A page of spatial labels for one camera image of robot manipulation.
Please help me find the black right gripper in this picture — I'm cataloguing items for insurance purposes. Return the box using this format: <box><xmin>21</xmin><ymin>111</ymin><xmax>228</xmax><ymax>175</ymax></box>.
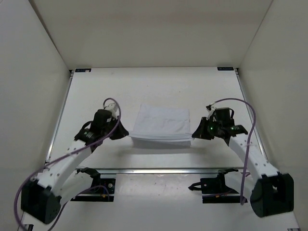
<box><xmin>192</xmin><ymin>117</ymin><xmax>221</xmax><ymax>141</ymax></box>

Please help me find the white skirt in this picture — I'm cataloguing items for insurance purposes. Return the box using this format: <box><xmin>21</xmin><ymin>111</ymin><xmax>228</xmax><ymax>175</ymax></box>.
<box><xmin>129</xmin><ymin>103</ymin><xmax>193</xmax><ymax>147</ymax></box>

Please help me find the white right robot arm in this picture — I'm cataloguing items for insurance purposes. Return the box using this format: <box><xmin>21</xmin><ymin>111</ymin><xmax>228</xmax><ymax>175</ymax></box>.
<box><xmin>192</xmin><ymin>105</ymin><xmax>294</xmax><ymax>218</ymax></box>

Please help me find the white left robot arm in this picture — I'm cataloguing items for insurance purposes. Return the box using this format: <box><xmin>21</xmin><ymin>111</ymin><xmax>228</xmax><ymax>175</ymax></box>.
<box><xmin>21</xmin><ymin>105</ymin><xmax>129</xmax><ymax>224</ymax></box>

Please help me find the right blue corner label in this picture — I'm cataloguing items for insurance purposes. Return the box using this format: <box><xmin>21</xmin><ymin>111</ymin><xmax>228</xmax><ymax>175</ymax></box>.
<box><xmin>217</xmin><ymin>67</ymin><xmax>234</xmax><ymax>71</ymax></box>

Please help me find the blue corner label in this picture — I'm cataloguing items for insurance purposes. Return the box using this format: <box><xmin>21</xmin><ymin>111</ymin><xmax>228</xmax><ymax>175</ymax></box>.
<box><xmin>217</xmin><ymin>67</ymin><xmax>234</xmax><ymax>71</ymax></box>
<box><xmin>75</xmin><ymin>68</ymin><xmax>91</xmax><ymax>73</ymax></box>

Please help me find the left blue corner label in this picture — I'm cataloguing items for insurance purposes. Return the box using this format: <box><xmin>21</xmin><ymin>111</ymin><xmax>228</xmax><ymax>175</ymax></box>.
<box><xmin>75</xmin><ymin>68</ymin><xmax>91</xmax><ymax>73</ymax></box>

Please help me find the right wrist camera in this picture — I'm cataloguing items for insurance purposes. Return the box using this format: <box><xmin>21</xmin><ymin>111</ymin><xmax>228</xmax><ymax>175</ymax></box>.
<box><xmin>206</xmin><ymin>104</ymin><xmax>216</xmax><ymax>120</ymax></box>

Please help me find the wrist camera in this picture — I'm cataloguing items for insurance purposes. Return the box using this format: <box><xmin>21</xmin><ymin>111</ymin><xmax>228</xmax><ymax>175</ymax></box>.
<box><xmin>103</xmin><ymin>102</ymin><xmax>119</xmax><ymax>116</ymax></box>
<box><xmin>206</xmin><ymin>104</ymin><xmax>216</xmax><ymax>120</ymax></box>

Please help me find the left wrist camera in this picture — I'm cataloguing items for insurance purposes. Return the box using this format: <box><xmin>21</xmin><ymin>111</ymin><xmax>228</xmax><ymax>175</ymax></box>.
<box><xmin>103</xmin><ymin>102</ymin><xmax>119</xmax><ymax>116</ymax></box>

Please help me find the aluminium rail across table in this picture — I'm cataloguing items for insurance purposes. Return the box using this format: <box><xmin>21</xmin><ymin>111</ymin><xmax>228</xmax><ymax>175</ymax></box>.
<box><xmin>48</xmin><ymin>167</ymin><xmax>251</xmax><ymax>175</ymax></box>

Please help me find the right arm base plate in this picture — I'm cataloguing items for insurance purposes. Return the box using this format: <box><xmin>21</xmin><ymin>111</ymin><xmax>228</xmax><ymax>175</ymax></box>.
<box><xmin>188</xmin><ymin>168</ymin><xmax>240</xmax><ymax>204</ymax></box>

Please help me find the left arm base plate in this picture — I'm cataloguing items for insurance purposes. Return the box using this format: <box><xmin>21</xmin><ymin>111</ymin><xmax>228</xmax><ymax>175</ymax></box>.
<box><xmin>71</xmin><ymin>167</ymin><xmax>116</xmax><ymax>202</ymax></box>

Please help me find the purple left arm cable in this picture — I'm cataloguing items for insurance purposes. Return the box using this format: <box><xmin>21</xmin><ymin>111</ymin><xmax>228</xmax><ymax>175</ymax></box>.
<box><xmin>13</xmin><ymin>97</ymin><xmax>121</xmax><ymax>231</ymax></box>

